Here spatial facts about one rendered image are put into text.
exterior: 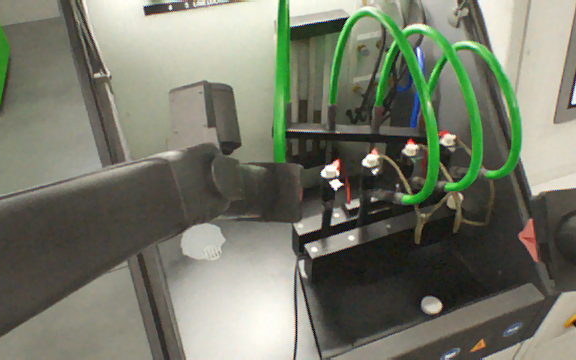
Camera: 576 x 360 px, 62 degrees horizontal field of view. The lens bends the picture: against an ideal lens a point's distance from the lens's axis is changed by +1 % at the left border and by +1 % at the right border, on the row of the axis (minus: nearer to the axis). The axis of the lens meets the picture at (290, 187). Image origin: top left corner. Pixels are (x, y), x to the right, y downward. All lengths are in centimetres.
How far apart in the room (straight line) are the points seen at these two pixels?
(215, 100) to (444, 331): 58
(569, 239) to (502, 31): 51
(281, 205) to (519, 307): 54
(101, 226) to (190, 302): 76
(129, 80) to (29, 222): 72
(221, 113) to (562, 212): 35
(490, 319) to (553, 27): 52
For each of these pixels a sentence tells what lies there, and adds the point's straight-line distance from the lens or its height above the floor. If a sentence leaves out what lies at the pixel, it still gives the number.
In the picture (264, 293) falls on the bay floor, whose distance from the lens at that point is 102.
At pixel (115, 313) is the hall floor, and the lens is 210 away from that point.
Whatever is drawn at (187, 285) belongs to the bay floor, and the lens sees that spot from 105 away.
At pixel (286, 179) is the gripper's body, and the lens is 52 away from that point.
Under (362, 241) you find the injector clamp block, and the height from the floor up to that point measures 98.
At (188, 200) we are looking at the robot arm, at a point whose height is 143.
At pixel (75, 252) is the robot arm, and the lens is 25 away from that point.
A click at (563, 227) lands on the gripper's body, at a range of 54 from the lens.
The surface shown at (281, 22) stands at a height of 142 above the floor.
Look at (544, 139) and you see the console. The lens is 110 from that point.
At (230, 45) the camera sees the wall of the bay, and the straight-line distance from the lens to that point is 95.
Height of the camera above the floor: 166
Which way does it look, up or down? 42 degrees down
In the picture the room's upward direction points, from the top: straight up
